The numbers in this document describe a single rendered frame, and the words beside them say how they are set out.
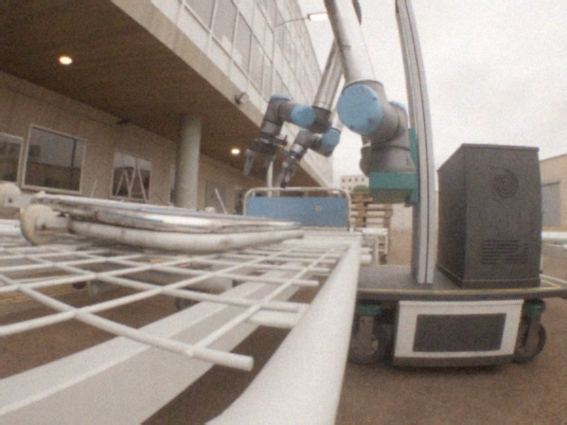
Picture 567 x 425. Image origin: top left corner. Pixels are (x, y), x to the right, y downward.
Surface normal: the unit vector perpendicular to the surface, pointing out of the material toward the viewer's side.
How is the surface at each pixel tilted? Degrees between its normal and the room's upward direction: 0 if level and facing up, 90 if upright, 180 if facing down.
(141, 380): 90
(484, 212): 90
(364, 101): 95
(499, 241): 90
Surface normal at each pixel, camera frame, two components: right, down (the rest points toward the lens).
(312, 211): -0.26, -0.04
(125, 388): 0.96, 0.01
